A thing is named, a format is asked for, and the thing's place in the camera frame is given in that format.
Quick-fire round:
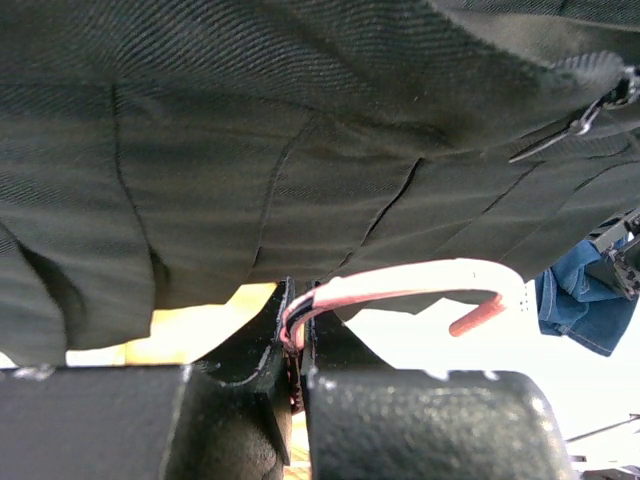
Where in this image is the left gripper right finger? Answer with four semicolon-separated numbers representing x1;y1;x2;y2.
302;312;575;480

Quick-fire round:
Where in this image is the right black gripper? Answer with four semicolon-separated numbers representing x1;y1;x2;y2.
587;208;639;300

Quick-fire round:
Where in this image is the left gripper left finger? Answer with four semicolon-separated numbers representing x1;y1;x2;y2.
1;280;294;480

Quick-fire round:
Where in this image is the black pleated skirt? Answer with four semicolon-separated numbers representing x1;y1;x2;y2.
1;1;639;365

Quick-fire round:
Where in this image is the pink wire hanger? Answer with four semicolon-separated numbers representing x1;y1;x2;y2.
279;258;526;355

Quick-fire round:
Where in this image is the wooden clothes rack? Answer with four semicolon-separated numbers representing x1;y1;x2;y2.
66;284;292;479

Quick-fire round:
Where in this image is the dark blue denim skirt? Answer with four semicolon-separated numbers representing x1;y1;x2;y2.
534;240;638;357

